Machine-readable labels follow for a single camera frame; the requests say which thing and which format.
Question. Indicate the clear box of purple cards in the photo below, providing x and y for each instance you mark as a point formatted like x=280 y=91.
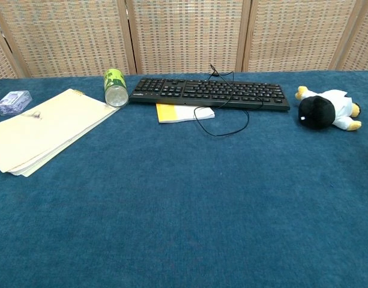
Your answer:
x=12 y=102

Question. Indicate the black computer keyboard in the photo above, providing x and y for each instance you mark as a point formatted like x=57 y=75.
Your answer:
x=207 y=93

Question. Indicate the black head white coat plush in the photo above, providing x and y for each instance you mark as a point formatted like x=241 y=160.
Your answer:
x=321 y=111

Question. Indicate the yellow and white booklet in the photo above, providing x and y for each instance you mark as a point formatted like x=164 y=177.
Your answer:
x=171 y=115

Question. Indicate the blue table cloth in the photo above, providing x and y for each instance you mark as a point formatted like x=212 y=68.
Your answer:
x=171 y=210

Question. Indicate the green label plastic bottle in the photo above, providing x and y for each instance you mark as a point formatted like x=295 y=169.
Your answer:
x=114 y=90

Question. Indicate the woven wooden folding screen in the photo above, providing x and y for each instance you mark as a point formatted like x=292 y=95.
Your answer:
x=183 y=36

